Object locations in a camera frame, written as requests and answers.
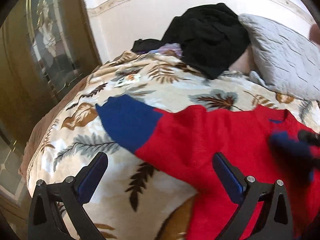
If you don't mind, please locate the red and blue knit sweater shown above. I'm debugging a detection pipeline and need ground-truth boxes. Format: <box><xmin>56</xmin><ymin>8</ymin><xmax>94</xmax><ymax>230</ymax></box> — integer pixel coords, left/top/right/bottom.
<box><xmin>96</xmin><ymin>95</ymin><xmax>319</xmax><ymax>239</ymax></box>

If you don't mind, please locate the leaf pattern cream blanket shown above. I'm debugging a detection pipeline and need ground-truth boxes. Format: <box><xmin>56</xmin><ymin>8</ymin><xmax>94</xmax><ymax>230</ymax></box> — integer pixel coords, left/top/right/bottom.
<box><xmin>21</xmin><ymin>51</ymin><xmax>319</xmax><ymax>239</ymax></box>

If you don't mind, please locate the grey quilted pillow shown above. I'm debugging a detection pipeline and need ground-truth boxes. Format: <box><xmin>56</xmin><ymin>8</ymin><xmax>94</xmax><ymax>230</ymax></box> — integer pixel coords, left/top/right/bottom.
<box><xmin>239</xmin><ymin>14</ymin><xmax>319</xmax><ymax>101</ymax></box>

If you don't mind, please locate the black garment pile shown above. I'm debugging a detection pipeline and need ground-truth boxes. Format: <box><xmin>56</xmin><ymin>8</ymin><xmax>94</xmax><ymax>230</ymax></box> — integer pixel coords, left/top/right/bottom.
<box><xmin>131</xmin><ymin>3</ymin><xmax>250</xmax><ymax>80</ymax></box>

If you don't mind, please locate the wooden glass wardrobe door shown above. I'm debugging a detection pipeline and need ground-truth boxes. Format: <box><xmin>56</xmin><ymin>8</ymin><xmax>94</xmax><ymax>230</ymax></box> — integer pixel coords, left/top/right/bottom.
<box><xmin>1</xmin><ymin>0</ymin><xmax>100</xmax><ymax>149</ymax></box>

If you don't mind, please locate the lilac cloth piece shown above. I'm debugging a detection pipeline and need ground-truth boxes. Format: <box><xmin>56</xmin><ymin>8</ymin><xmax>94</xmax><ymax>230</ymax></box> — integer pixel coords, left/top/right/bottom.
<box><xmin>149</xmin><ymin>43</ymin><xmax>183</xmax><ymax>58</ymax></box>

